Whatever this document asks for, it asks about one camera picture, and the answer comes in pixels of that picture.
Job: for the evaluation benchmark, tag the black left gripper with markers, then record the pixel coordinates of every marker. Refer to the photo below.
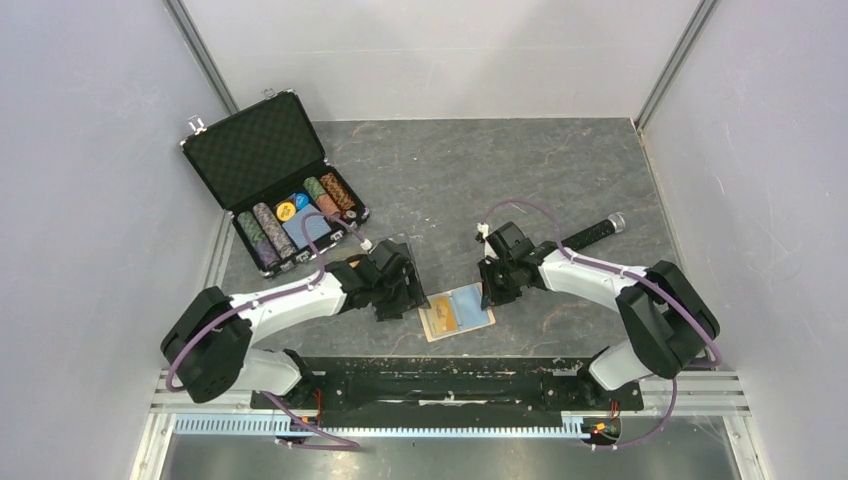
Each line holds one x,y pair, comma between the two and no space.
411,296

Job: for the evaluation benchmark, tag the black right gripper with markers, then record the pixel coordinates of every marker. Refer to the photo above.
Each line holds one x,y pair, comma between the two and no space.
492,296

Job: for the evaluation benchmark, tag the clear acrylic card box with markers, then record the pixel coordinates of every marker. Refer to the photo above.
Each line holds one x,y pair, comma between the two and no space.
387,261

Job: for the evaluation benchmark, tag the tan leather card holder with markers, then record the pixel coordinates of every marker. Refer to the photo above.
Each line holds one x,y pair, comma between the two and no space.
469,314

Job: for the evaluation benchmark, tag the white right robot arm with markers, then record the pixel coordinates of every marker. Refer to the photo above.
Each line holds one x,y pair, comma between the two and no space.
667,322

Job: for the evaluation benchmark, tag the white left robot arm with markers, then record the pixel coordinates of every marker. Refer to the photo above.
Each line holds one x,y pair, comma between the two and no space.
214,345

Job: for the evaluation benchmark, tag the blue patterned card deck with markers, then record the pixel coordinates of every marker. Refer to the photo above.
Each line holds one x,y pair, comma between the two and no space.
307,222

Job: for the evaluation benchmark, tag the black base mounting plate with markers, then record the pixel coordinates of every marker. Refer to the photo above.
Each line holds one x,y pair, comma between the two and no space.
451,392

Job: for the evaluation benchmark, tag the orange black chip stack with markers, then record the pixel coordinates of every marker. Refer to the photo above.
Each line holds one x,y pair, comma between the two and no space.
337,192

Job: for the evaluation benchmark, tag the pink chip stack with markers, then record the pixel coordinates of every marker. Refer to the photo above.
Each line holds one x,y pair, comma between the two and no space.
321,197

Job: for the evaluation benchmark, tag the black cylindrical flashlight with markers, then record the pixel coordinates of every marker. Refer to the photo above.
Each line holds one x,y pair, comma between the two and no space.
613,224

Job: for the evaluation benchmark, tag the purple chip stack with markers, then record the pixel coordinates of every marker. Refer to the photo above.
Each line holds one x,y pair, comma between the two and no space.
282,244

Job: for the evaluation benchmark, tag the yellow dealer chip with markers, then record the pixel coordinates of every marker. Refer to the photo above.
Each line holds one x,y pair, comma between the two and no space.
285,210

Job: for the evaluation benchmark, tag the green chip stack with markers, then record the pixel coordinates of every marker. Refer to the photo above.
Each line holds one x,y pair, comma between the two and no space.
251,228

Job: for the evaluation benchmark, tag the black poker chip case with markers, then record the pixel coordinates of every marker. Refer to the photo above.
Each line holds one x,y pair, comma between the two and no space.
263,154

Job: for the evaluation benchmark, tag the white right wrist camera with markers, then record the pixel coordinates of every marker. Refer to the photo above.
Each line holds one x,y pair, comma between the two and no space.
483,231

